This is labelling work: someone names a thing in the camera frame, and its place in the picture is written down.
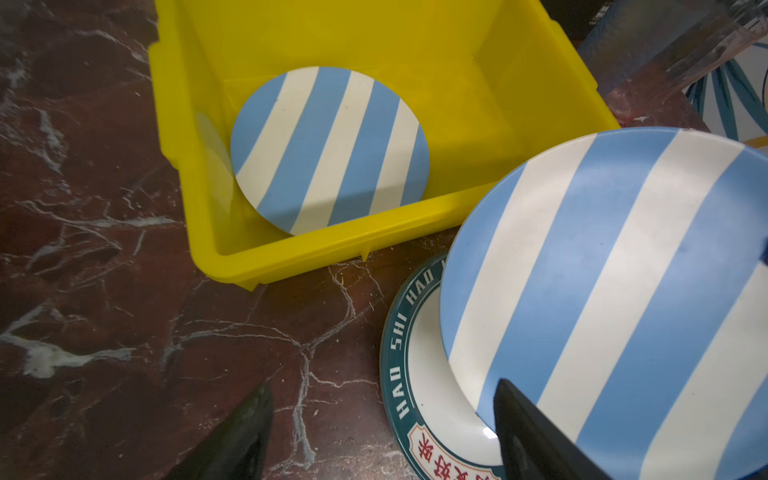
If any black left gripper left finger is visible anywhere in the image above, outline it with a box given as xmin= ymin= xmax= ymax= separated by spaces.
xmin=166 ymin=384 xmax=274 ymax=479

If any blue translucent plastic cup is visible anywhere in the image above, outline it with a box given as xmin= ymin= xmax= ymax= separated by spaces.
xmin=578 ymin=0 xmax=709 ymax=96

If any yellow plastic bin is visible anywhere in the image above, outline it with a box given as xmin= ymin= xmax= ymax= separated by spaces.
xmin=149 ymin=1 xmax=617 ymax=290

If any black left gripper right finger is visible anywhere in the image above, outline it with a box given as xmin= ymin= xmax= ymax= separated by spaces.
xmin=493 ymin=379 xmax=608 ymax=479

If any green rimmed white plate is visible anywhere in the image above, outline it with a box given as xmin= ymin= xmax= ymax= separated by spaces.
xmin=379 ymin=253 xmax=505 ymax=479

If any blue white striped plate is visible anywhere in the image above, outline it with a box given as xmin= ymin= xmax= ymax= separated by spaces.
xmin=230 ymin=66 xmax=430 ymax=235

